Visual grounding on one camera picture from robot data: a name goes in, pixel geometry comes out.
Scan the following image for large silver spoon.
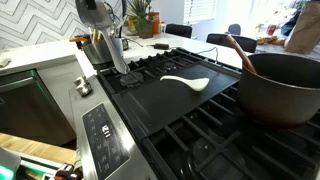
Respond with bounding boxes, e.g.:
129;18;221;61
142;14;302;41
74;0;131;75

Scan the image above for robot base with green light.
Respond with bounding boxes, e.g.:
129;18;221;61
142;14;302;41
0;146;22;180

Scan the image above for silver cooker knob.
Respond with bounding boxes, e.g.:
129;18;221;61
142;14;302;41
73;75;89;89
77;83;94;98

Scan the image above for white plastic spoon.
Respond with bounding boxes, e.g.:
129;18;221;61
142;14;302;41
159;75;211;93

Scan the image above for black cooker control panel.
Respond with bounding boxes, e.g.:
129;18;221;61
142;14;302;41
81;102;131;180

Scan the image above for brown wooden spoon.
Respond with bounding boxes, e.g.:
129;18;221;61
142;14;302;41
224;34;258;75

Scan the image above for wooden spatula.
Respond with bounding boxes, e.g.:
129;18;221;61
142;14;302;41
88;28;103;44

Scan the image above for silver ladle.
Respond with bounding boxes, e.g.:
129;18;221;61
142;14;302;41
113;14;129;32

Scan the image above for silver utensil holder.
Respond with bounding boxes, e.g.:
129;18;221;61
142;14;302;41
82;37;125;71

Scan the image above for potted green plant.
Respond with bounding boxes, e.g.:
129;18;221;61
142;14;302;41
127;0;155;40

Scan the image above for orange juice bottle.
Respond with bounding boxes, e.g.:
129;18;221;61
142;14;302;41
148;11;162;36

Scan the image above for black power adapter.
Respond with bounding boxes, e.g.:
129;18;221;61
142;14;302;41
153;42;171;51

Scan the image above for black cast iron grate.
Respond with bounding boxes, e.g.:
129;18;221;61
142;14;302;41
140;83;320;180
96;48;242;98

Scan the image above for white cabinet door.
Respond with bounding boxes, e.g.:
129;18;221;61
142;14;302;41
35;60;86;133

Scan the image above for black dining chair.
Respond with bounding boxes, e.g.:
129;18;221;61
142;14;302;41
205;33;258;54
164;23;194;39

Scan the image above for white window blinds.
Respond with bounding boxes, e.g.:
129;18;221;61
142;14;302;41
182;0;218;25

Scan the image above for black griddle plate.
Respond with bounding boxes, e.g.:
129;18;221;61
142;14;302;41
111;63;241;141

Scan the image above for stainless dishwasher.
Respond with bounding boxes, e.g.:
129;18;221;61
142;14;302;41
0;69;78;148

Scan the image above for black gas stove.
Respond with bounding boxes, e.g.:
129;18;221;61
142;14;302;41
68;47;320;180

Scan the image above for grey office chair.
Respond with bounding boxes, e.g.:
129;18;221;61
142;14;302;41
227;23;242;36

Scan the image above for red can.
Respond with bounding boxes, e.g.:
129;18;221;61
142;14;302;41
266;23;278;36

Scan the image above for large dark cooking pot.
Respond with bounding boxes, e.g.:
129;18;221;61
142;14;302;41
235;53;320;130

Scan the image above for brown paper bag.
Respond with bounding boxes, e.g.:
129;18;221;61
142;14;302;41
283;1;320;55

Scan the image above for black adapter cable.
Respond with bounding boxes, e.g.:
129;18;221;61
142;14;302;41
169;45;220;64

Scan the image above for red black cable bundle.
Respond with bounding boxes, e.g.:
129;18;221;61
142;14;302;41
52;162;84;180

